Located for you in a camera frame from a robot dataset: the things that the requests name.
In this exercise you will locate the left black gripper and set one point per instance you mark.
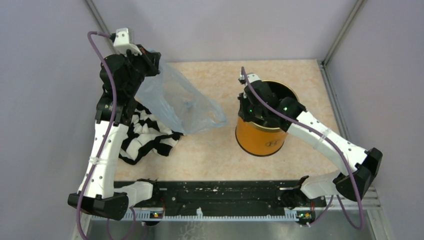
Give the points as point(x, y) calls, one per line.
point(150, 59)

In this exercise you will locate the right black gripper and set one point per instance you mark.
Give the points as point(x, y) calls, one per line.
point(243, 99)

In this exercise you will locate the orange gold-rimmed trash bin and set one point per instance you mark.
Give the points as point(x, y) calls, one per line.
point(263, 141)

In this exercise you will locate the translucent blue plastic trash bag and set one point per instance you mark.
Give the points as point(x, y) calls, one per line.
point(179, 105)

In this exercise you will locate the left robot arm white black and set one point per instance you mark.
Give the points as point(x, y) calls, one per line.
point(97, 194)

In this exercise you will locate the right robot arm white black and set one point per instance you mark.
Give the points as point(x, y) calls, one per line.
point(357, 167)

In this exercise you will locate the black white striped cloth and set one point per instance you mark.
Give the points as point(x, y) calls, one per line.
point(146, 134)

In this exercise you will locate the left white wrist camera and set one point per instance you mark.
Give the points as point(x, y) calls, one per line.
point(123, 43)

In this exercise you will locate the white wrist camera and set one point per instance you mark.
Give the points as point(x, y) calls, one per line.
point(251, 77)
point(123, 43)

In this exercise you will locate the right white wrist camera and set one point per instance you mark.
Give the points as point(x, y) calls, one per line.
point(251, 77)

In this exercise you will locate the left aluminium corner post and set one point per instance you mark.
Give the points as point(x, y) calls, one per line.
point(98, 19)

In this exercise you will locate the aluminium corner post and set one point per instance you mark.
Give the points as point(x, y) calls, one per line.
point(357, 7)
point(98, 19)

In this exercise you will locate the right aluminium corner post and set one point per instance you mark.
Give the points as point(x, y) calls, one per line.
point(357, 7)

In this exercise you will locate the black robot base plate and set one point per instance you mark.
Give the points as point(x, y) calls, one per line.
point(246, 198)

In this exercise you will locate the white toothed cable duct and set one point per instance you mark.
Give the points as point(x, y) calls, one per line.
point(147, 216)

